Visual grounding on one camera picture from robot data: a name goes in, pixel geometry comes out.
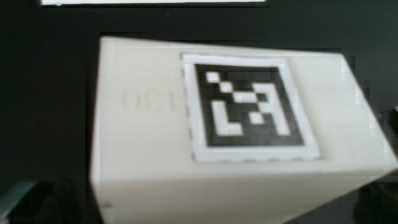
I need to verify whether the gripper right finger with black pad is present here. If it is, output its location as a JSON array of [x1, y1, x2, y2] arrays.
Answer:
[[353, 176, 398, 224]]

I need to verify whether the white long cabinet block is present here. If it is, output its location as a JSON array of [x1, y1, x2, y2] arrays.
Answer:
[[90, 37, 398, 224]]

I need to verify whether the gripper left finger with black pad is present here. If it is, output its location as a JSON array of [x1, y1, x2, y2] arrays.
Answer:
[[0, 178, 90, 224]]

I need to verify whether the white base tag sheet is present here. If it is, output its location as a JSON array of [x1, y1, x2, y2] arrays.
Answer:
[[38, 0, 266, 6]]

